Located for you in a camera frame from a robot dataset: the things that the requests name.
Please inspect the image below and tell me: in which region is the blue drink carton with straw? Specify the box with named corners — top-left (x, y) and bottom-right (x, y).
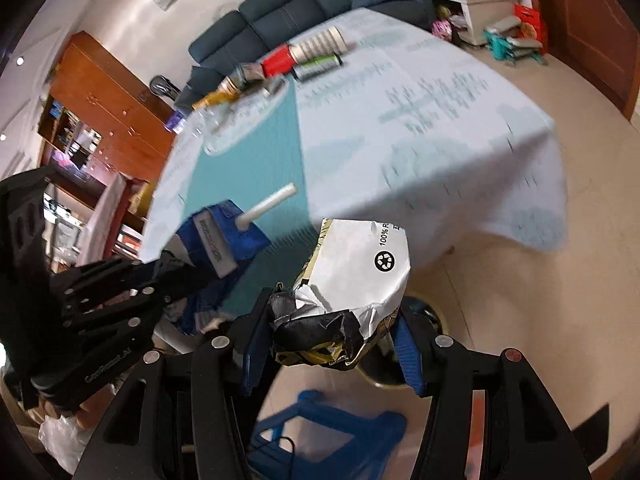
top-left (154, 183), bottom-right (297, 336)

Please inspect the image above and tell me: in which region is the white black snack bag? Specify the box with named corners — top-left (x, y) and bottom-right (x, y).
top-left (269, 219), bottom-right (411, 370)

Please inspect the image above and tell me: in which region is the yellow bottle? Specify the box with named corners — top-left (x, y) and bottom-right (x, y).
top-left (192, 63), bottom-right (286, 110)

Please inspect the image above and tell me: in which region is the red box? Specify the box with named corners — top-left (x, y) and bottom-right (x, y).
top-left (260, 44), bottom-right (296, 78)

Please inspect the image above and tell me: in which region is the striped paper cup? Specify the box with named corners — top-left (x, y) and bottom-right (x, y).
top-left (288, 26), bottom-right (348, 64)

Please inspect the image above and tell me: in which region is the round yellow-rimmed trash bin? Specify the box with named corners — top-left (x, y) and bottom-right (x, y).
top-left (357, 295), bottom-right (448, 389)

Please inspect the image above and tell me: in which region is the blue plastic stool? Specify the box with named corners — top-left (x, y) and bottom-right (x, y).
top-left (247, 390), bottom-right (407, 479)

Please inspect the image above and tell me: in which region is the brown wooden cabinet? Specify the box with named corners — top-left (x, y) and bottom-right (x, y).
top-left (37, 30), bottom-right (177, 256)

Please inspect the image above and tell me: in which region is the clear glass plate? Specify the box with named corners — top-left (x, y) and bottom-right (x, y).
top-left (196, 76), bottom-right (290, 156)

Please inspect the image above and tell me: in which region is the teal and white tablecloth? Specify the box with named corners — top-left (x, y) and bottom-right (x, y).
top-left (139, 9), bottom-right (567, 313)

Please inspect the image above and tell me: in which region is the teal stepper machine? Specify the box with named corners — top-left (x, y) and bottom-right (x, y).
top-left (484, 15), bottom-right (548, 66)

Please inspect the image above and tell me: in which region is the red paper bag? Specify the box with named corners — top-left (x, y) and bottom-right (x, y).
top-left (514, 4), bottom-right (548, 53)

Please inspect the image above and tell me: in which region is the brown wooden door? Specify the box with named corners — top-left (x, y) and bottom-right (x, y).
top-left (532, 0), bottom-right (639, 119)

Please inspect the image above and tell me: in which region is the dark blue sofa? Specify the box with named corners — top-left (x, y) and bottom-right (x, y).
top-left (175, 0), bottom-right (436, 115)

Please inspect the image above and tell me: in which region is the white side table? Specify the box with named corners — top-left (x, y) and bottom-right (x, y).
top-left (434, 0), bottom-right (521, 47)

